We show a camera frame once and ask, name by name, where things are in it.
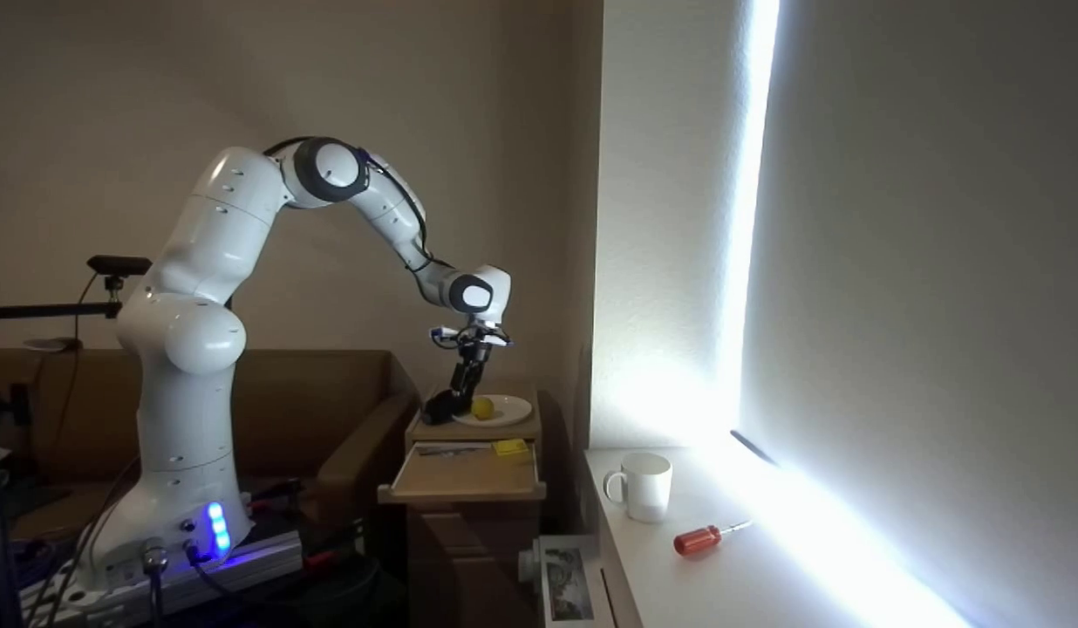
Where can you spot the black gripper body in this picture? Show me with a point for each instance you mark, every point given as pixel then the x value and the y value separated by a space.
pixel 472 343

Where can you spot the dark sock with grey band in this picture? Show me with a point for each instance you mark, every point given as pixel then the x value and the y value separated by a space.
pixel 453 400

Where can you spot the wooden top drawer tray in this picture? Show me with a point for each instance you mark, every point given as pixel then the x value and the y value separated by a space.
pixel 462 473

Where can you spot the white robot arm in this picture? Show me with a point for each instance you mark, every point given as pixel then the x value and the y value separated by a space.
pixel 189 339

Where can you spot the wooden drawer cabinet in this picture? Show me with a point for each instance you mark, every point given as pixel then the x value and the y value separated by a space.
pixel 462 557

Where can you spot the yellow lemon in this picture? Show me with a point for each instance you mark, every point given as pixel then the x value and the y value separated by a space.
pixel 484 409

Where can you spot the white plate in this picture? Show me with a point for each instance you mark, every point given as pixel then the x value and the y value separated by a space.
pixel 506 409

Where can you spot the yellow sponge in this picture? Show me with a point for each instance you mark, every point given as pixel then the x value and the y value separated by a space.
pixel 509 447

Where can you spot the white mug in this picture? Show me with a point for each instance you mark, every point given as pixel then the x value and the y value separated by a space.
pixel 638 487

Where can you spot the brown leather sofa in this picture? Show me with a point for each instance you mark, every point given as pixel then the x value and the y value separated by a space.
pixel 329 421

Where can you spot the red handled screwdriver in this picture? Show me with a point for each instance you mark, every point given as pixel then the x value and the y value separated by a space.
pixel 705 538

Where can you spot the black camera on stand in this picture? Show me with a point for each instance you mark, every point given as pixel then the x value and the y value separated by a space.
pixel 112 271

